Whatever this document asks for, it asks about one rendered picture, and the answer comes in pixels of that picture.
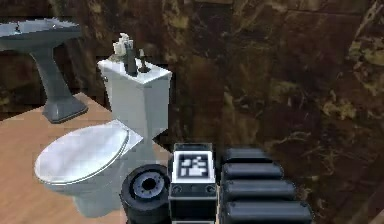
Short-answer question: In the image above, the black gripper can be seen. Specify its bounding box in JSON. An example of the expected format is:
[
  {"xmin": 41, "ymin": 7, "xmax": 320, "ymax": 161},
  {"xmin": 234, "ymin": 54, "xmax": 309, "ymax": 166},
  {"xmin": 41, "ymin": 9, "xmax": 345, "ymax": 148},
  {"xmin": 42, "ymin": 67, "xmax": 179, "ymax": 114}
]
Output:
[{"xmin": 119, "ymin": 163, "xmax": 172, "ymax": 224}]

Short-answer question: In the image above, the white toilet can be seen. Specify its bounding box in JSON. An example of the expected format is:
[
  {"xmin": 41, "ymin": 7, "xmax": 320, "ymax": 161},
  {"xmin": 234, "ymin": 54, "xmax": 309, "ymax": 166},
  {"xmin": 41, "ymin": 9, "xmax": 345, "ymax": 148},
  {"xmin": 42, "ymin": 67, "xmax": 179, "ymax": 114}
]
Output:
[{"xmin": 34, "ymin": 57, "xmax": 173, "ymax": 219}]

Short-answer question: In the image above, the small dark candle holder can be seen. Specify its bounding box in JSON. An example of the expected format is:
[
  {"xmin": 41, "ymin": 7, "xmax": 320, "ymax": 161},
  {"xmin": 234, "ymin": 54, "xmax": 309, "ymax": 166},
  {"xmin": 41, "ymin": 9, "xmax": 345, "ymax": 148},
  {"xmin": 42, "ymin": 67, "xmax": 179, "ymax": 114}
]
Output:
[{"xmin": 137, "ymin": 48, "xmax": 152, "ymax": 74}]

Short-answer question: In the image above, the white cloth bundle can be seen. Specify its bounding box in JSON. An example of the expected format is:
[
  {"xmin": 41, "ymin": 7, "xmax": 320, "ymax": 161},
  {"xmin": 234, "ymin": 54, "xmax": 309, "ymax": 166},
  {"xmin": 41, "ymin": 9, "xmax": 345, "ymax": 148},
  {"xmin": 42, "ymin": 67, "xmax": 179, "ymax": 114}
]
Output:
[{"xmin": 112, "ymin": 32, "xmax": 134, "ymax": 57}]

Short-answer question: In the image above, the grey pedestal sink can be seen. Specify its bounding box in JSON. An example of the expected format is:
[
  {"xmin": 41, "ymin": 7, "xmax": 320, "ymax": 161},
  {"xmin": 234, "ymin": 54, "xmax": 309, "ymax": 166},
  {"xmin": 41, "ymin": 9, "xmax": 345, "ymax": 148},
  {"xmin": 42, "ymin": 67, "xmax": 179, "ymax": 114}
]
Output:
[{"xmin": 0, "ymin": 18, "xmax": 89, "ymax": 125}]

